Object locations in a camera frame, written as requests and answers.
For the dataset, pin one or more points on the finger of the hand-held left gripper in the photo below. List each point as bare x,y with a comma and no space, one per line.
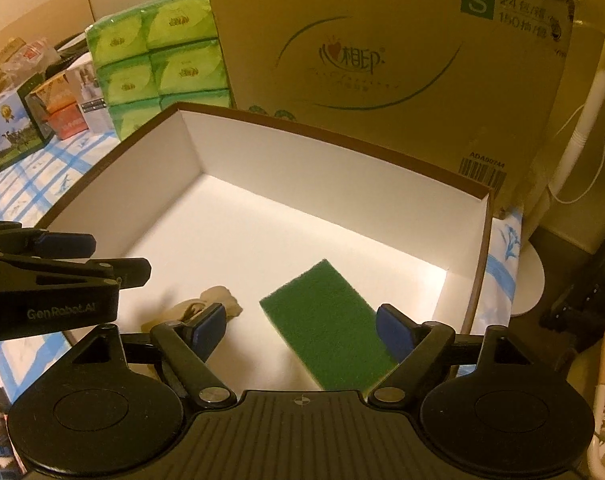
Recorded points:
127,272
62,246

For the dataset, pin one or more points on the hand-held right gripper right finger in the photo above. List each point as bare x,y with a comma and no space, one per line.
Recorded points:
395,332

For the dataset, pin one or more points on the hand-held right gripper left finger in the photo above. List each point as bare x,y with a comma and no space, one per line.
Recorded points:
210,330

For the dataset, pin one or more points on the beige soft toy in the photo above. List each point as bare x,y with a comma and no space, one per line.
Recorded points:
222,297

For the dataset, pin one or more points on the green scouring pad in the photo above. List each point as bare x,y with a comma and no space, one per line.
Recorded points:
322,320

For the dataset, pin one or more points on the brown box with white inside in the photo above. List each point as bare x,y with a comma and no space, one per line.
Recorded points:
282,220

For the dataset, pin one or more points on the blue checked floral sheet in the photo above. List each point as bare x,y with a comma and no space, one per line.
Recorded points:
57,170

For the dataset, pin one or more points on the milk carton box with cows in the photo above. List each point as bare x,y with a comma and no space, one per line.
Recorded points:
12,130

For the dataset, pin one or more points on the orange box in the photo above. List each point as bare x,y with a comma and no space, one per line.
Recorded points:
65,110

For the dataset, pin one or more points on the white box with labels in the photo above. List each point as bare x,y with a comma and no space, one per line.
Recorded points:
95,95

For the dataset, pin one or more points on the clear plastic bag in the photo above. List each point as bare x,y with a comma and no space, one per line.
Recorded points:
27,60

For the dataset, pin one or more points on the plain cardboard box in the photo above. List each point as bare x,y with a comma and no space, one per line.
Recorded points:
557,230

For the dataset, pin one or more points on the stack of green tissue packs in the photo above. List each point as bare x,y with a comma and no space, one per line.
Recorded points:
157,60

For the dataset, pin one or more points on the flat cardboard sheet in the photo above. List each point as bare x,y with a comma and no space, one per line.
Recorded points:
32,25

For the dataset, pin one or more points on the large printed cardboard box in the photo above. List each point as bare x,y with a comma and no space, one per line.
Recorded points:
382,60

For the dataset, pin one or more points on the white floor stand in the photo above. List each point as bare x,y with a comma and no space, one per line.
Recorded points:
589,110

